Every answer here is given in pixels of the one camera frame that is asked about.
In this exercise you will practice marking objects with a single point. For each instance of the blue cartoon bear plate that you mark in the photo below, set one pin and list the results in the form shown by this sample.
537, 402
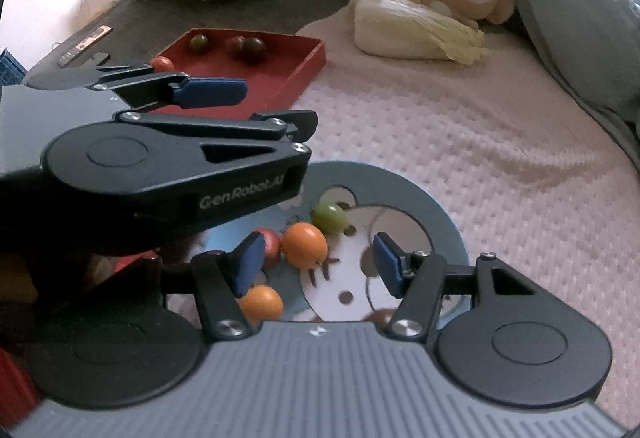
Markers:
400, 198

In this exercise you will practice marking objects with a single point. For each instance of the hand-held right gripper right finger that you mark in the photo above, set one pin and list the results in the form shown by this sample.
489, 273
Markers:
387, 265

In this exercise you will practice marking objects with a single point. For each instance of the blue plastic crate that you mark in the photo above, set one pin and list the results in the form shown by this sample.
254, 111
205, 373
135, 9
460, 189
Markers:
10, 68

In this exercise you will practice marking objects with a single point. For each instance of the pink patterned flat strip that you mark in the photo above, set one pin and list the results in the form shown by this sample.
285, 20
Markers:
85, 44

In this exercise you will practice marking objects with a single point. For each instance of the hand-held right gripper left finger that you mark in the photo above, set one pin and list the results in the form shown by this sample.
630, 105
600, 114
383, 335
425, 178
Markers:
247, 265

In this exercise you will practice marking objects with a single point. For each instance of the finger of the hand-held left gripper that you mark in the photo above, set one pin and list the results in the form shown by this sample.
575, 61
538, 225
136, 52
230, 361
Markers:
215, 91
240, 128

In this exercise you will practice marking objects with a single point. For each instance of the pink quilted mattress pad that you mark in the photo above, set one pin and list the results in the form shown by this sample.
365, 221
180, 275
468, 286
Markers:
500, 143

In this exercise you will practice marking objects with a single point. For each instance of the red rectangular tray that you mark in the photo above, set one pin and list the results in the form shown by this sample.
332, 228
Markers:
280, 58

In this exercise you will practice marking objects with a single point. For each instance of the napa cabbage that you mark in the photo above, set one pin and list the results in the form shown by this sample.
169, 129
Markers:
400, 28

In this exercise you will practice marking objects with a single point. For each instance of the green cherry tomato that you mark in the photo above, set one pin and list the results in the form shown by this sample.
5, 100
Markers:
199, 43
330, 216

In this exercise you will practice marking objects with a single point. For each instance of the orange cherry tomato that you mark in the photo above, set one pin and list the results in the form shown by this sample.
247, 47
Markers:
304, 245
162, 64
261, 303

